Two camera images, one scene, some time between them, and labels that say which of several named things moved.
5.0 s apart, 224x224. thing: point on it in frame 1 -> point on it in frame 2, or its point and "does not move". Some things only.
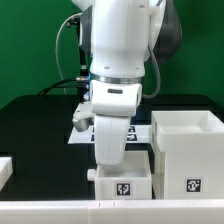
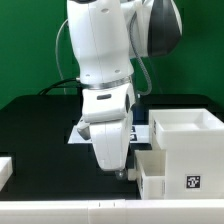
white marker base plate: [136, 134] does not move
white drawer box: [130, 180] -> [151, 173]
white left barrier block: [6, 170] does not move
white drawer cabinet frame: [187, 155] does not move
